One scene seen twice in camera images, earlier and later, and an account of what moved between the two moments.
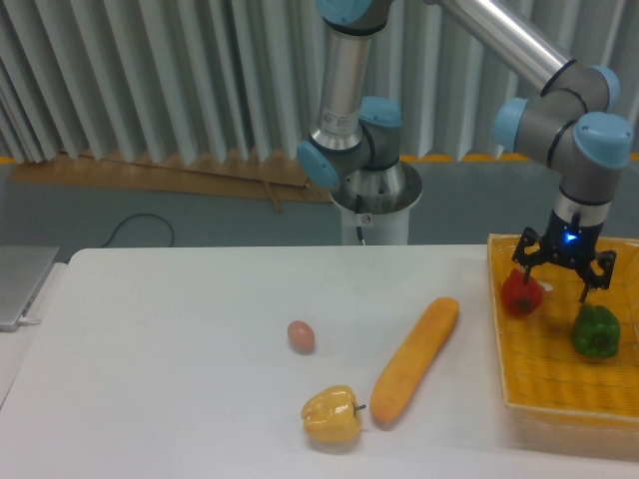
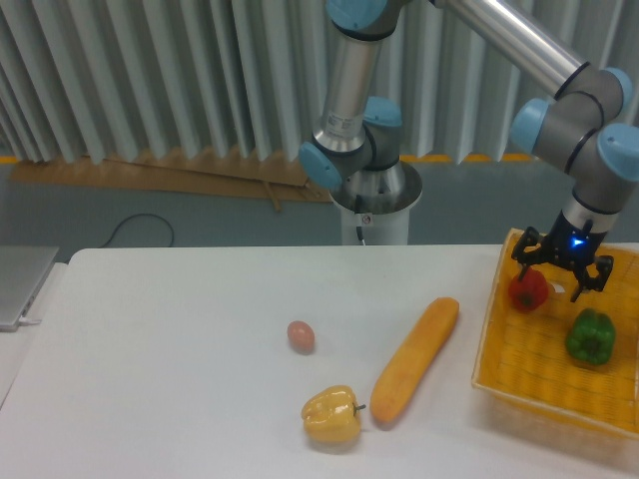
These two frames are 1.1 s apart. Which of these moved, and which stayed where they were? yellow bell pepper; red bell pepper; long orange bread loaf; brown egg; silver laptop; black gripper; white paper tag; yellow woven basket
Moved: yellow woven basket; red bell pepper; white paper tag
Stayed: long orange bread loaf; silver laptop; black gripper; brown egg; yellow bell pepper
